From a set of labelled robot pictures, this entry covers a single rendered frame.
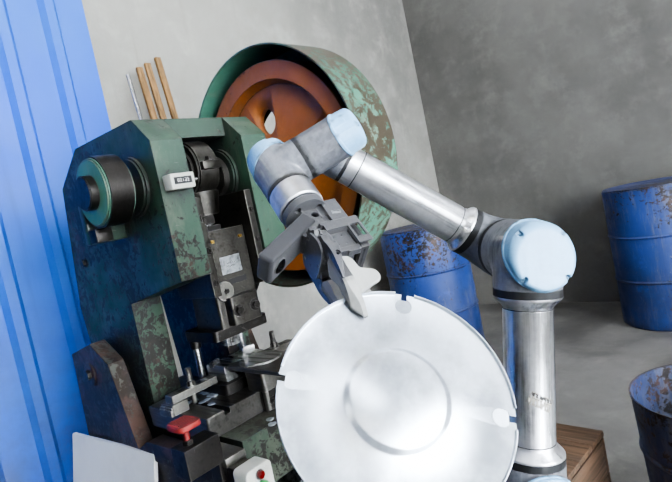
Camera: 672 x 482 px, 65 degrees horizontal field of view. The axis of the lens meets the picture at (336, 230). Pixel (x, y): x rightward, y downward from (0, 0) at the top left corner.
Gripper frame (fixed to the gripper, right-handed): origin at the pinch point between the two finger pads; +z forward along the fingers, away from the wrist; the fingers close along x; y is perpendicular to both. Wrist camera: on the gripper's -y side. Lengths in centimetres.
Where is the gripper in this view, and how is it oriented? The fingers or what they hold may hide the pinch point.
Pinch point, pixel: (355, 313)
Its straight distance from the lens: 70.3
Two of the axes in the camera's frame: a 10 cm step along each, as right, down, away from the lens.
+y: 8.6, -2.1, 4.6
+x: -1.8, 7.2, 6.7
